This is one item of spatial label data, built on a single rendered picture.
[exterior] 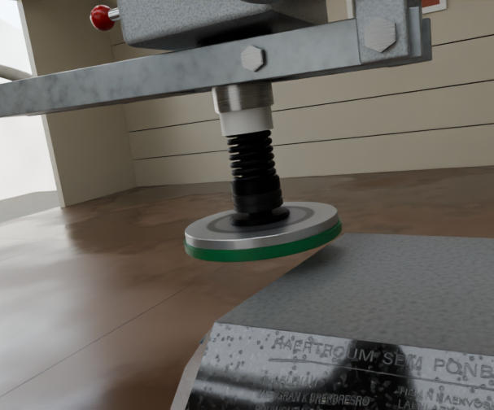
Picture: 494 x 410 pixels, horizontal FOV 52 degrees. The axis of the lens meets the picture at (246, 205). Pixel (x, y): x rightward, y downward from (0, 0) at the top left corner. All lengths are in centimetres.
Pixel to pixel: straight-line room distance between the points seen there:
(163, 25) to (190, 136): 777
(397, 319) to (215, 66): 36
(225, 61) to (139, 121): 845
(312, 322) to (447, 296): 14
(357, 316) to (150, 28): 39
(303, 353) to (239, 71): 33
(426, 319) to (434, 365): 6
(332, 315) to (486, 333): 14
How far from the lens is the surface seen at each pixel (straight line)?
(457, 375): 43
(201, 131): 822
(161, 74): 67
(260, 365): 49
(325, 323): 49
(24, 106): 84
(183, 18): 60
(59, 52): 866
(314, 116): 720
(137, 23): 64
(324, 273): 62
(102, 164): 885
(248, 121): 65
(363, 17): 55
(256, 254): 60
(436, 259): 65
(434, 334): 46
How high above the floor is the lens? 103
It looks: 10 degrees down
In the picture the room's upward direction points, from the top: 8 degrees counter-clockwise
